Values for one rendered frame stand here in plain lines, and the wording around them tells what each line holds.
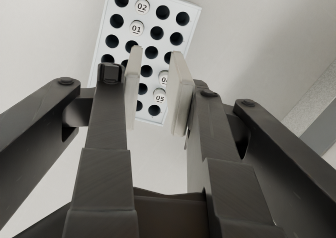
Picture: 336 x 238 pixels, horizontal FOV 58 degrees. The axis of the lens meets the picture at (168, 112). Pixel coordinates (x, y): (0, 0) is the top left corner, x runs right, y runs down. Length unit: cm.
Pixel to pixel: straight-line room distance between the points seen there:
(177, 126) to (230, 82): 20
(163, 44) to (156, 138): 13
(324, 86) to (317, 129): 103
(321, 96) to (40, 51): 115
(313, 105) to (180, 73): 119
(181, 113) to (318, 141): 17
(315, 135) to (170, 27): 16
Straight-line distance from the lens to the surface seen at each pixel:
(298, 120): 134
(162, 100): 29
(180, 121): 15
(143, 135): 37
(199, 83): 17
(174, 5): 29
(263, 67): 36
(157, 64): 30
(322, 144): 29
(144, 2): 27
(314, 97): 133
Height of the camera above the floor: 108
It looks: 66 degrees down
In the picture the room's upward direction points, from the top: 173 degrees clockwise
